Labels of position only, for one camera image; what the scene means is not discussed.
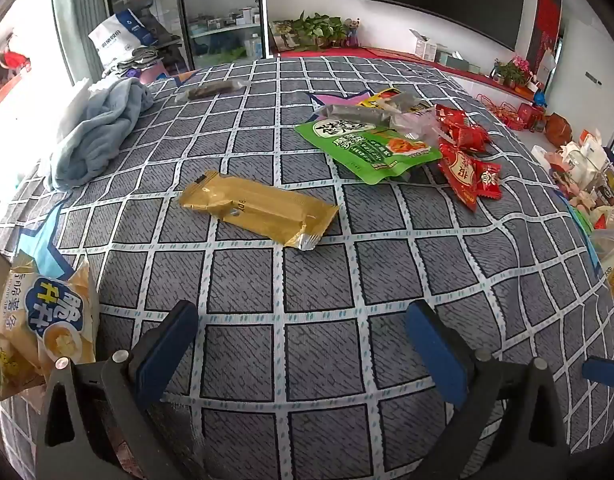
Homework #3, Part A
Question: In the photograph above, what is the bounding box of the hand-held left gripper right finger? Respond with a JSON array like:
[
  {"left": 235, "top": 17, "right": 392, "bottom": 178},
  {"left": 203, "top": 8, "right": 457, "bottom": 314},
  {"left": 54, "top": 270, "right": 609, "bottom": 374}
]
[{"left": 404, "top": 300, "right": 572, "bottom": 480}]

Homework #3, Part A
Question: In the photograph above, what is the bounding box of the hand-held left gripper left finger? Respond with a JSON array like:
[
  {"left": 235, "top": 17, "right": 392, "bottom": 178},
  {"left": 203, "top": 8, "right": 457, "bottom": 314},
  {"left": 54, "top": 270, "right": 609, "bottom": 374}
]
[{"left": 34, "top": 300, "right": 200, "bottom": 480}]

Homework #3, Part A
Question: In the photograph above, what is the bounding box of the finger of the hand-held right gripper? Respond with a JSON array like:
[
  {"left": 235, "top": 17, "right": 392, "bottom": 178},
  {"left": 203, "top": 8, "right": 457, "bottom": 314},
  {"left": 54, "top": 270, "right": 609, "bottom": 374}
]
[{"left": 582, "top": 356, "right": 614, "bottom": 389}]

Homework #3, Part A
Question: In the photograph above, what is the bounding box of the potato sticks snack bag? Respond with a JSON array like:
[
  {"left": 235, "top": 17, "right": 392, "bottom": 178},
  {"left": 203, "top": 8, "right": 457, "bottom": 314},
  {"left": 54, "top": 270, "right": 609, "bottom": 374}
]
[{"left": 0, "top": 252, "right": 98, "bottom": 401}]

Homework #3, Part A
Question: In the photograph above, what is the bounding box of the dark brown snack packet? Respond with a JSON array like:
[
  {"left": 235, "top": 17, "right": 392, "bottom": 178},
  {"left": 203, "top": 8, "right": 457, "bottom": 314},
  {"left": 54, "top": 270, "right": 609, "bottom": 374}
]
[{"left": 174, "top": 79, "right": 248, "bottom": 106}]

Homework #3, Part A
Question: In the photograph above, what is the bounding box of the grey checked bed sheet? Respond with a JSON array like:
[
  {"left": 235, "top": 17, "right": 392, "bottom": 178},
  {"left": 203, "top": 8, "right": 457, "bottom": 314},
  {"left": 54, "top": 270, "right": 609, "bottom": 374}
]
[{"left": 0, "top": 55, "right": 614, "bottom": 480}]

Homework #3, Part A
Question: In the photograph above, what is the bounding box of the gold snack packet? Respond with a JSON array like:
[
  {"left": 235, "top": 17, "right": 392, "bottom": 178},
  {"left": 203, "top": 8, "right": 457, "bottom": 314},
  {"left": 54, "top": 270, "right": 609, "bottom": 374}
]
[{"left": 178, "top": 170, "right": 340, "bottom": 251}]

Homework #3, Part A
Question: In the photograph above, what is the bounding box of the small red snack packet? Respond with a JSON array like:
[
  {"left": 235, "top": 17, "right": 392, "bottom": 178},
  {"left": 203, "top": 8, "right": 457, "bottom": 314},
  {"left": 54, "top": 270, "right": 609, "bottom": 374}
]
[{"left": 474, "top": 160, "right": 502, "bottom": 200}]

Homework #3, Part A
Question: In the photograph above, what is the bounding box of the pile of assorted clutter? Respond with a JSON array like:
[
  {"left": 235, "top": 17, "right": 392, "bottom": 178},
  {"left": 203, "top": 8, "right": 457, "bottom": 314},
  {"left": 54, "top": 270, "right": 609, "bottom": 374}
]
[{"left": 547, "top": 130, "right": 614, "bottom": 271}]

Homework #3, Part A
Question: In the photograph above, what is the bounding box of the green snack packet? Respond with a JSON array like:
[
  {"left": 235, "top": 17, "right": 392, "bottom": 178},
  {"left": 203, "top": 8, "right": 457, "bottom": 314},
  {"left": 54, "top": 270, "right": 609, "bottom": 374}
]
[{"left": 293, "top": 117, "right": 442, "bottom": 186}]

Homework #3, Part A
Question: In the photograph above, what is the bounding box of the light blue towel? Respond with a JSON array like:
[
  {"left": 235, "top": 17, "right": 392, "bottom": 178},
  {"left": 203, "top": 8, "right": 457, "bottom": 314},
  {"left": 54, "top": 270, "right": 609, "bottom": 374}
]
[{"left": 46, "top": 77, "right": 155, "bottom": 192}]

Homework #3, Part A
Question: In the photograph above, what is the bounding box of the brown round object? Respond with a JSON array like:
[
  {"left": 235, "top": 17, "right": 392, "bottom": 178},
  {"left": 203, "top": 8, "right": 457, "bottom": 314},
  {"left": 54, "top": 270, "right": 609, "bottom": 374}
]
[{"left": 544, "top": 114, "right": 572, "bottom": 146}]

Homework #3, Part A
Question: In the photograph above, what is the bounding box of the grey snack packet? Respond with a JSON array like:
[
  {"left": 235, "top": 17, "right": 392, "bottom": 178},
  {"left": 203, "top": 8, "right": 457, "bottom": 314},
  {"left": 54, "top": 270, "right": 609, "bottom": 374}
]
[{"left": 319, "top": 102, "right": 418, "bottom": 129}]

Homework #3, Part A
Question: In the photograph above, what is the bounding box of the red gift box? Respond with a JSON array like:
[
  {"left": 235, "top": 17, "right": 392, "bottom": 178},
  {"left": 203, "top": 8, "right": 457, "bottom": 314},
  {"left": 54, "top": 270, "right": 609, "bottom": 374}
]
[{"left": 517, "top": 102, "right": 545, "bottom": 131}]

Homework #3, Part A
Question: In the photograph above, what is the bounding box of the yellow and black snack packet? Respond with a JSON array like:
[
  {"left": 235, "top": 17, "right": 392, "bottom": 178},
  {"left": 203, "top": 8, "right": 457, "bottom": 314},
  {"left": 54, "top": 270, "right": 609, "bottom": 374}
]
[{"left": 356, "top": 87, "right": 432, "bottom": 113}]

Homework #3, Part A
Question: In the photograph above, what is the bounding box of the green tissue box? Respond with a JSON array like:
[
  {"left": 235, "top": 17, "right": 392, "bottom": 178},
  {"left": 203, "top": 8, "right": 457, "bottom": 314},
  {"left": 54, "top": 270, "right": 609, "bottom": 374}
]
[{"left": 437, "top": 50, "right": 482, "bottom": 73}]

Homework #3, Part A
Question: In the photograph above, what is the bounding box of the pink flower potted plant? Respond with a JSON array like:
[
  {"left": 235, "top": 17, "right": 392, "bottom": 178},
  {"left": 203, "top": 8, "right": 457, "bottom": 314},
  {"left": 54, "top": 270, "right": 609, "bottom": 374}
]
[{"left": 492, "top": 56, "right": 532, "bottom": 88}]

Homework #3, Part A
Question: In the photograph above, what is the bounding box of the pile of grey clothes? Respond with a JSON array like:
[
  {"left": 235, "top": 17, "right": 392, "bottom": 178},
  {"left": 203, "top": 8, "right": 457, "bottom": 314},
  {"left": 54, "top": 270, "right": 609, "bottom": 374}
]
[{"left": 102, "top": 44, "right": 188, "bottom": 81}]

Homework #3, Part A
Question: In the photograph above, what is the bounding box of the white carton box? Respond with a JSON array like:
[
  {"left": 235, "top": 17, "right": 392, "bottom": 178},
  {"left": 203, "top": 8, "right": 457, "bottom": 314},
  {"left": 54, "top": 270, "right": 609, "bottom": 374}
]
[{"left": 409, "top": 29, "right": 440, "bottom": 61}]

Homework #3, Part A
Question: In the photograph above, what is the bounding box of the white and blue sack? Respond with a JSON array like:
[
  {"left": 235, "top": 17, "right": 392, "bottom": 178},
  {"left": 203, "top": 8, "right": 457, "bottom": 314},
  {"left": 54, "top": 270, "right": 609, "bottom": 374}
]
[{"left": 88, "top": 8, "right": 155, "bottom": 68}]

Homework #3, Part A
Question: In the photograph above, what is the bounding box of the framed picture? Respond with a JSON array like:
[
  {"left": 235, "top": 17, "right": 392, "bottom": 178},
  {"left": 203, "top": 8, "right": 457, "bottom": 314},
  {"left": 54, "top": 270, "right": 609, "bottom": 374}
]
[{"left": 269, "top": 20, "right": 300, "bottom": 52}]

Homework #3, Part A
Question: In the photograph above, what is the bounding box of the green potted plant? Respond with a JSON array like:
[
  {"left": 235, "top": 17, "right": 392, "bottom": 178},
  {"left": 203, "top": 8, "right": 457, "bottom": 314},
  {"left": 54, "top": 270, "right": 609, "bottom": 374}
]
[{"left": 292, "top": 11, "right": 350, "bottom": 51}]

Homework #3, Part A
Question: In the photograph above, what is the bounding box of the grey curtain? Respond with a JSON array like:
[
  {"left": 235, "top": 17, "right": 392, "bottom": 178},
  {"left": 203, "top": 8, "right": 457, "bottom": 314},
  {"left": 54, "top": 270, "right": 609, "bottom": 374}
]
[{"left": 52, "top": 0, "right": 112, "bottom": 86}]

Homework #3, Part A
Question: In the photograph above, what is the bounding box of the red wall poster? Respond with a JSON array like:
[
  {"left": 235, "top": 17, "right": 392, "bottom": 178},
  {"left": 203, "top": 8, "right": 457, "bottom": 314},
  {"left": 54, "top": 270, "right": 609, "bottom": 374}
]
[{"left": 527, "top": 0, "right": 562, "bottom": 76}]

